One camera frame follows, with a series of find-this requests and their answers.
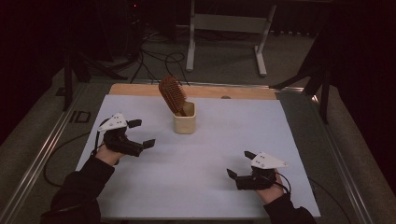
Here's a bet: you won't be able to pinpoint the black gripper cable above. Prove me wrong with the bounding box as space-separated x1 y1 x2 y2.
274 172 292 200
43 130 106 189

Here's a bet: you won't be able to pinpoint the white table cover sheet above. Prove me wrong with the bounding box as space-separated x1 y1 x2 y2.
76 93 321 218

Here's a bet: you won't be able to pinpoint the black floor cables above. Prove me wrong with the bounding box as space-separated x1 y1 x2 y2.
130 31 191 86

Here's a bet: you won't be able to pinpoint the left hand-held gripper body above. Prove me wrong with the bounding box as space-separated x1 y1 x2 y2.
97 112 145 158

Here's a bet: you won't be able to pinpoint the person's right hand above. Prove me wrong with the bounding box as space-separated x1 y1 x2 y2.
255 169 286 205

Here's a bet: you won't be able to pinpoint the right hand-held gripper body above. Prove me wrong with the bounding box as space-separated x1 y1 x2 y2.
234 151 290 191

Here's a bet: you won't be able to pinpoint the metal floor rail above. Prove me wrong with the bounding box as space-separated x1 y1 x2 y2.
0 83 90 224
306 92 379 224

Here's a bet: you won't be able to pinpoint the white metal desk frame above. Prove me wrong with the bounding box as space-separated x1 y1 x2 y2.
185 0 277 77

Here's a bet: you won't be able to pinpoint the brown wooden hairbrush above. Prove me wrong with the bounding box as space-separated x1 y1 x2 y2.
158 74 189 118

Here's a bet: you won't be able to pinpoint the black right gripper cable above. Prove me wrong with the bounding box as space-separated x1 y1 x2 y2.
274 172 292 200

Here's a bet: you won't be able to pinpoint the cream square ceramic cup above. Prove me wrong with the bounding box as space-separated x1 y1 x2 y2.
173 101 197 135

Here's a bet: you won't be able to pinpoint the black stand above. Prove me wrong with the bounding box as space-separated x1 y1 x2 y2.
269 27 333 125
61 46 129 113

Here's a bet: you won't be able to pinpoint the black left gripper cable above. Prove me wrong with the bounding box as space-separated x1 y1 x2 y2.
43 130 106 189

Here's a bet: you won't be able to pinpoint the person's left hand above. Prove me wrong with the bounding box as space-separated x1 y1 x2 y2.
94 143 126 166

